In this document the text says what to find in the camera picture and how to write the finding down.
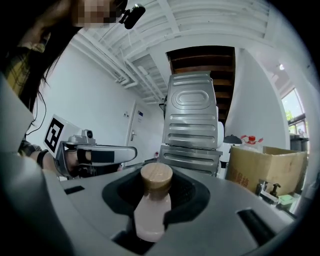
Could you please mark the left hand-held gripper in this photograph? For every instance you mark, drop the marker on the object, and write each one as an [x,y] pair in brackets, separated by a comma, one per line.
[62,135]

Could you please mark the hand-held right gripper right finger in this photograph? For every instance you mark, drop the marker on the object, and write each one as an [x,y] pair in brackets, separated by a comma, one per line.
[212,230]

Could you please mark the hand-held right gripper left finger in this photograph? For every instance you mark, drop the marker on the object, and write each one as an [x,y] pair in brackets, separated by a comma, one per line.
[95,220]

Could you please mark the person's left forearm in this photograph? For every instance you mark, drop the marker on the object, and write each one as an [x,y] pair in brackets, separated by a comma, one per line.
[30,152]

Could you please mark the person's left hand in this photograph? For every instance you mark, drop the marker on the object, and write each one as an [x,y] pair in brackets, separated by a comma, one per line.
[72,160]

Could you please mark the white door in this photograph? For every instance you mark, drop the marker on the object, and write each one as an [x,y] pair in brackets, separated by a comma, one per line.
[142,140]

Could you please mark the chrome faucet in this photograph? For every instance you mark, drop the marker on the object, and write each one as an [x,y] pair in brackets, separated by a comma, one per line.
[265,192]

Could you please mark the black wristband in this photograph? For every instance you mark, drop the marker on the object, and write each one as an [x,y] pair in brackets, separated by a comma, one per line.
[42,158]

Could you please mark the white pot black lid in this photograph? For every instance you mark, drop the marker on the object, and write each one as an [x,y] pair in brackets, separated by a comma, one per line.
[232,150]

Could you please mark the large cardboard box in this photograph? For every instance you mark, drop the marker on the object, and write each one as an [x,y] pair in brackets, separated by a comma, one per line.
[265,165]

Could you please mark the clear plastic jug red cap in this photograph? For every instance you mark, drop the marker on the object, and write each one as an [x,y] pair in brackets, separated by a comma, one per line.
[251,141]

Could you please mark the brown wooden staircase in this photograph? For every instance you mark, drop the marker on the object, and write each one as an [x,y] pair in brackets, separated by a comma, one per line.
[202,60]

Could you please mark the person with dark hair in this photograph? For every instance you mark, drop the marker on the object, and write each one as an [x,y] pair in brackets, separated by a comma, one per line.
[17,67]

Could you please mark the person's head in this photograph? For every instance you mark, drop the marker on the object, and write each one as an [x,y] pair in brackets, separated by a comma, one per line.
[92,12]

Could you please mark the window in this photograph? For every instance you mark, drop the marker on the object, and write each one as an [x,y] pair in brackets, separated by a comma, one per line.
[295,112]

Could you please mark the round ceiling lamp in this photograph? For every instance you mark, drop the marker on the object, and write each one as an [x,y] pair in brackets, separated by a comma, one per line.
[281,66]

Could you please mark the black head-mounted camera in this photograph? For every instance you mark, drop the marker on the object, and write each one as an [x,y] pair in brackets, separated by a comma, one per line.
[133,15]

